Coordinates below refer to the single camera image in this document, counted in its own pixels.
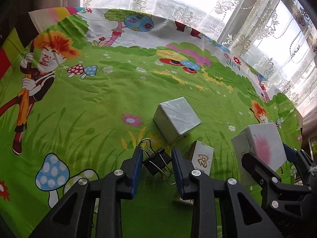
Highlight cartoon print green tablecloth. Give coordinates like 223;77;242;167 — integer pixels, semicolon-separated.
1;8;301;237

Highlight black binder clip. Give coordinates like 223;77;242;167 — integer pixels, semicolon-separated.
138;138;176;186

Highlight silver box with pink spot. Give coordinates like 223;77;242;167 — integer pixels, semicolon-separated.
231;123;287;187

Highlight white box gold logo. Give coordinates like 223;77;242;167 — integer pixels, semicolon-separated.
189;141;214;176

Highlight white lace curtain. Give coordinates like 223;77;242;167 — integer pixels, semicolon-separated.
80;0;316;117

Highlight small silver box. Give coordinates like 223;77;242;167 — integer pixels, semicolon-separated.
153;97;202;145

